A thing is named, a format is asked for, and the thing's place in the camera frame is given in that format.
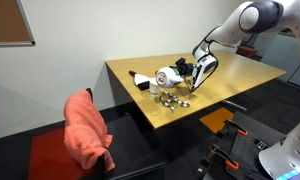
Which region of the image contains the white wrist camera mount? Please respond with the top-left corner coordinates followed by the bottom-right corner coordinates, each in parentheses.
top-left (190, 61), bottom-right (208, 92)

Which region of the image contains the red upholstered seat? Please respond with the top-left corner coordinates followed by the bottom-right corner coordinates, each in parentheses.
top-left (235, 44), bottom-right (259, 58)

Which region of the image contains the white paper cup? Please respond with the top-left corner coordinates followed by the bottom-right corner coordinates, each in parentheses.
top-left (148, 79), bottom-right (161, 97)

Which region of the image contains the grey metal bar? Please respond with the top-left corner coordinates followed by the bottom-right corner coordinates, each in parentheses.
top-left (221, 98), bottom-right (249, 112)

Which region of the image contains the black orange clamp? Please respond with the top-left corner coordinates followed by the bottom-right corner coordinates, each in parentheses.
top-left (210, 143), bottom-right (241, 171)
top-left (222, 118), bottom-right (250, 138)

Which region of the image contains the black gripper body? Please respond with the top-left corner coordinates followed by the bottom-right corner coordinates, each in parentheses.
top-left (175, 57), bottom-right (196, 78)

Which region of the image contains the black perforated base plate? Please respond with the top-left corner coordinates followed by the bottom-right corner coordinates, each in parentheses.
top-left (196, 111), bottom-right (288, 180)

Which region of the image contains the brown cork board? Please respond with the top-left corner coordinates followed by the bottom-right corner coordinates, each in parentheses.
top-left (0, 0), bottom-right (36, 47)

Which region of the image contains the salmon red towel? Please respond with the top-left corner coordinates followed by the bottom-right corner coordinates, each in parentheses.
top-left (63, 89), bottom-right (116, 173)

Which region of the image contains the black chair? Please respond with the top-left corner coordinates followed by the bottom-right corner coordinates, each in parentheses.
top-left (85, 87), bottom-right (168, 180)

